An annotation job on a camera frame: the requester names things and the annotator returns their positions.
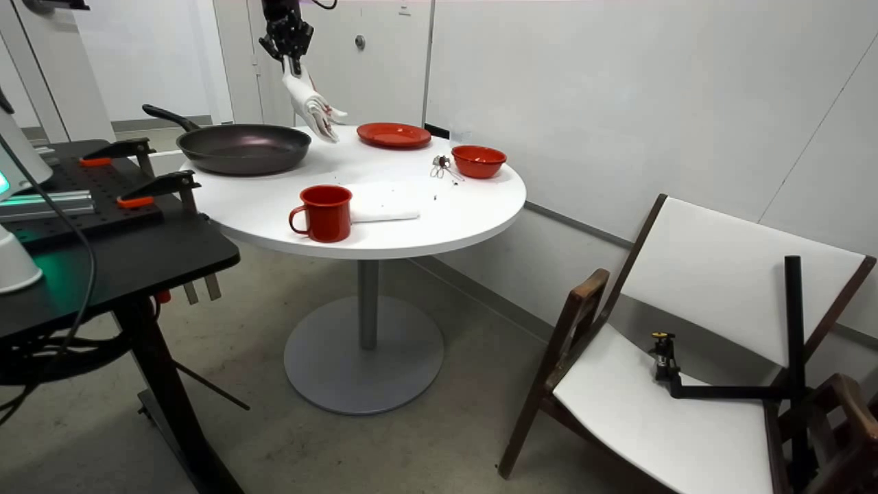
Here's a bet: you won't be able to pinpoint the black desk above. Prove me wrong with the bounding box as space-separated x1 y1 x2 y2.
0 133 251 494

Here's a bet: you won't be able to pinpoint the grey table pedestal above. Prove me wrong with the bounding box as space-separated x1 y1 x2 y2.
283 257 446 420

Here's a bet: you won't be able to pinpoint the white towel with red stripes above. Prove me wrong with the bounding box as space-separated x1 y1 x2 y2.
280 69 350 146

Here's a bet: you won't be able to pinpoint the wooden chair with white panels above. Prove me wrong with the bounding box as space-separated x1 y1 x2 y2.
497 190 878 494

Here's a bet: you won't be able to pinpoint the black metal stand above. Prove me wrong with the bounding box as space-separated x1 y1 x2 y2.
650 251 812 494

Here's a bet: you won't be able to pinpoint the black desk cable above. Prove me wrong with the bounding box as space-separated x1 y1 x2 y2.
0 153 132 428

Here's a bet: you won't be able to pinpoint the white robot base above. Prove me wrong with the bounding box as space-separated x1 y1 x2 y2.
0 106 54 199

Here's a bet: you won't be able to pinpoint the black frying pan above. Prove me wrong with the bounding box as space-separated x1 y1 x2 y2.
139 100 316 179

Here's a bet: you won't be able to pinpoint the dark wooden chair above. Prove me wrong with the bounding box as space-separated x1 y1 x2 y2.
770 367 878 494

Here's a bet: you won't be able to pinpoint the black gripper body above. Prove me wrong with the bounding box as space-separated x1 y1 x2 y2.
257 0 316 58

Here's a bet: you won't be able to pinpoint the red plate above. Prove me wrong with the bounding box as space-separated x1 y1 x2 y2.
353 121 432 153

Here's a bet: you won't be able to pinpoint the white rounded object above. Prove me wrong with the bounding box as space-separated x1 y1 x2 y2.
0 221 44 295

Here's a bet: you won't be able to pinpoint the silver aluminium rail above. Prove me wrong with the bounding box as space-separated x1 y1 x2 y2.
0 186 99 225

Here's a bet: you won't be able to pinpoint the red enamel mug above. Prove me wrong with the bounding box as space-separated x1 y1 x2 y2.
286 184 353 243

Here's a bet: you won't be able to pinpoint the metal paper clips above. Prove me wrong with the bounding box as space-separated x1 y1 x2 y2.
427 151 461 186

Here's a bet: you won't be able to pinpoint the black clamp with orange handle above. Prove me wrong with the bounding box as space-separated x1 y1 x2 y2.
76 137 159 180
115 166 202 218

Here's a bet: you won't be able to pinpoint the black mounted device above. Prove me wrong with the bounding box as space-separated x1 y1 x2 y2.
21 0 92 15

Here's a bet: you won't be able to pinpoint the red bowl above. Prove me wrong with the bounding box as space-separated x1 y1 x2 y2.
450 143 508 180

